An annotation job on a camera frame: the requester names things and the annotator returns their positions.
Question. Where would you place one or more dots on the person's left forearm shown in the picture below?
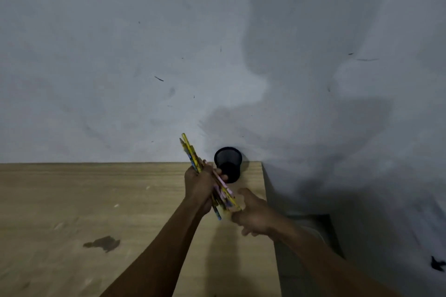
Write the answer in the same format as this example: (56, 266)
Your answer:
(160, 258)

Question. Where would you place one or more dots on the bundle of colourful pencils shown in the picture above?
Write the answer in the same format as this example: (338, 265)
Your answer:
(205, 175)

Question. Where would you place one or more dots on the person's right forearm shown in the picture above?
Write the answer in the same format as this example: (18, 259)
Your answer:
(331, 265)

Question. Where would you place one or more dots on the person's left fingers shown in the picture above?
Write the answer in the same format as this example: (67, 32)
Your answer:
(216, 174)

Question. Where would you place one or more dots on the black mesh pencil cup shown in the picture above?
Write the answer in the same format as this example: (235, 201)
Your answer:
(229, 164)

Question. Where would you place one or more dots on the person's left hand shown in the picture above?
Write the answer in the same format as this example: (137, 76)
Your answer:
(199, 187)

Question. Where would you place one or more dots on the person's right hand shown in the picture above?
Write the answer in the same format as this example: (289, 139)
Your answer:
(256, 215)

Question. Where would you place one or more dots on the person's right thumb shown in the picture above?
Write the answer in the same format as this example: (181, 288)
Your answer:
(245, 195)

